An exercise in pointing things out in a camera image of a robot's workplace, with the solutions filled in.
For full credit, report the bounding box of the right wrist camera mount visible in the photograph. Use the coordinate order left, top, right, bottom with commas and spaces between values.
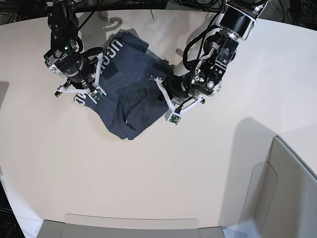
46, 48, 107, 104

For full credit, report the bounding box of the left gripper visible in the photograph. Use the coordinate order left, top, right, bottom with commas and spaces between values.
165, 75, 195, 104

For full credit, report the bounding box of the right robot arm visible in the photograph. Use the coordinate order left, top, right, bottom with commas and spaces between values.
44, 0, 103, 91

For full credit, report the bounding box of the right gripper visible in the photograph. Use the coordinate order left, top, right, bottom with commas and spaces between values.
66, 61, 94, 89

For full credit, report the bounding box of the grey panel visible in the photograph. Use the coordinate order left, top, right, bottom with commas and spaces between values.
238, 137, 317, 238
37, 214, 225, 238

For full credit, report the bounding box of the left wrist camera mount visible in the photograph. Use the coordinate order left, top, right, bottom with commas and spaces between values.
149, 75, 205, 125

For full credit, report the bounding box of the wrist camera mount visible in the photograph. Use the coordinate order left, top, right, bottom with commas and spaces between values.
149, 75, 205, 125
46, 48, 107, 104

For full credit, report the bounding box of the dark blue t-shirt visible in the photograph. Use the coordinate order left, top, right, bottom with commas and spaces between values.
74, 30, 173, 140

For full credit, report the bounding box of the grey panel at bottom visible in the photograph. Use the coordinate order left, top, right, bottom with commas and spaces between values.
37, 214, 225, 238

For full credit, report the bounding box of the grey panel at right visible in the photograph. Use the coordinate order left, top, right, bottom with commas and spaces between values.
238, 137, 317, 238

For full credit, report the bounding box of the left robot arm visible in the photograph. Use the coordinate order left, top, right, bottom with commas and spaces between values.
164, 0, 268, 106

